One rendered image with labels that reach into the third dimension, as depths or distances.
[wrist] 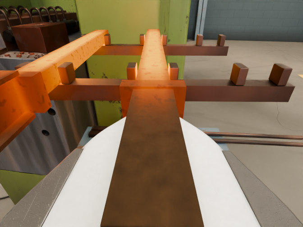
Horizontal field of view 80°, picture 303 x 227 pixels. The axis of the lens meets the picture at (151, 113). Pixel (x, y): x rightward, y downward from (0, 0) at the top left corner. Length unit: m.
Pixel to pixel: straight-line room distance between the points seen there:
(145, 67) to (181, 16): 0.87
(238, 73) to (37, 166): 0.74
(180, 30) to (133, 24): 0.47
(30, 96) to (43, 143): 0.53
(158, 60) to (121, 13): 0.43
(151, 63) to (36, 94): 0.11
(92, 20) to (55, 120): 0.33
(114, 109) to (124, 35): 0.28
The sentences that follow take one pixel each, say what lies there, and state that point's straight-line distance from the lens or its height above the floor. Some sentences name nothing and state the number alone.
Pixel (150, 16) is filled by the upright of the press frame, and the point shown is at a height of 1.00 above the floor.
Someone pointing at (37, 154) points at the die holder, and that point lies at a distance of 0.76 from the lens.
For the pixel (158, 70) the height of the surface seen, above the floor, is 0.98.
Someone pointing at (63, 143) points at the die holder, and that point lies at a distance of 0.66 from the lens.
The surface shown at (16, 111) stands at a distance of 0.19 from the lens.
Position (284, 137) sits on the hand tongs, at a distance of 0.63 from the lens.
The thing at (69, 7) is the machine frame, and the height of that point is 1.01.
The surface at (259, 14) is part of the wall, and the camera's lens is 6.73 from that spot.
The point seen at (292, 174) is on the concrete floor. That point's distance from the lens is 1.67.
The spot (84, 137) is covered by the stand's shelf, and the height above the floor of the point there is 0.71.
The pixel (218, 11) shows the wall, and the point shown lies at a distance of 6.44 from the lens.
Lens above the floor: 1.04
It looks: 32 degrees down
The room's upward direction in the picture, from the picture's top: straight up
